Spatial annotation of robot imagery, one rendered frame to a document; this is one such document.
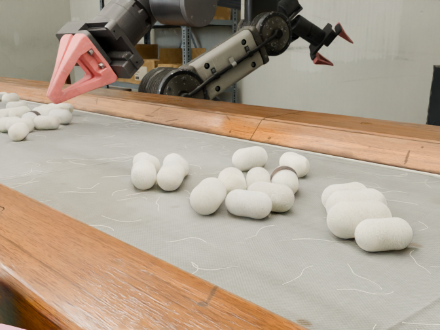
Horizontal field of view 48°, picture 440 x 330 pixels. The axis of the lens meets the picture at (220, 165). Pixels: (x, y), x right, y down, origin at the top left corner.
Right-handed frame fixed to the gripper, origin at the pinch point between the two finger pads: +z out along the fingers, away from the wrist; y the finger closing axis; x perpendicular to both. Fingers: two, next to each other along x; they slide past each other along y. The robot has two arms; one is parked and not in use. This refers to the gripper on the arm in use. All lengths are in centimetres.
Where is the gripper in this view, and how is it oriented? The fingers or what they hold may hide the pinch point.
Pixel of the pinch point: (55, 95)
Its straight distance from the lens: 59.5
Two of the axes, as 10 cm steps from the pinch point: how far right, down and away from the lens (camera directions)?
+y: 7.2, 1.7, -6.7
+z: -5.3, 7.6, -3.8
